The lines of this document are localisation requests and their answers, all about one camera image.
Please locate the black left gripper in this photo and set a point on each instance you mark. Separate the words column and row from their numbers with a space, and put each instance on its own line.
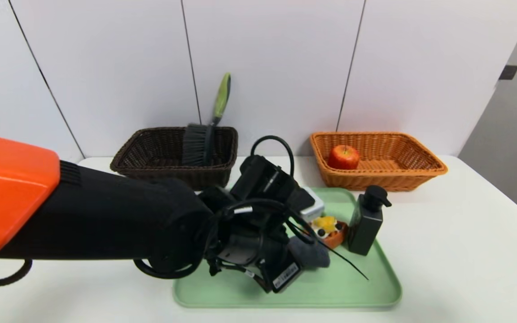
column 284, row 275

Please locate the dark grey towel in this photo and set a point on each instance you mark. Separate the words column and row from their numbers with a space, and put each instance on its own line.
column 314, row 253

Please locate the red apple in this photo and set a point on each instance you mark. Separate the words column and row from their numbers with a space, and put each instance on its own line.
column 343, row 158

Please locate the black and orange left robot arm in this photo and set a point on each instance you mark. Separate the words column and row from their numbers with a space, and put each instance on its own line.
column 106, row 215

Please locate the orange wicker basket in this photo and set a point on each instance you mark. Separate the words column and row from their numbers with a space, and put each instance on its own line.
column 388, row 177

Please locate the dark brown wicker basket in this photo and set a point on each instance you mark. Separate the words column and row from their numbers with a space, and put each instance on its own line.
column 151, row 154

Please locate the thin black zip tie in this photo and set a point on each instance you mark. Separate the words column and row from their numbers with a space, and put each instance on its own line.
column 339, row 262

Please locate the fruit tart slice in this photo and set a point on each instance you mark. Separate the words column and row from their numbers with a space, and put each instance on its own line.
column 330, row 229

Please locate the light green plastic tray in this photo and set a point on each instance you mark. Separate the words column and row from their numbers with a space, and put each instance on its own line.
column 352, row 287

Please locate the black pump bottle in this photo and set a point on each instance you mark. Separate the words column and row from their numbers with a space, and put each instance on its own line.
column 365, row 224

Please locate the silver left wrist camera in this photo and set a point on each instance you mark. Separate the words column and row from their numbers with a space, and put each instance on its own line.
column 314, row 206

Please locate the dark wall plate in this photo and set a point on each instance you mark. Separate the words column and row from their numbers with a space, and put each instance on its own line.
column 509, row 73

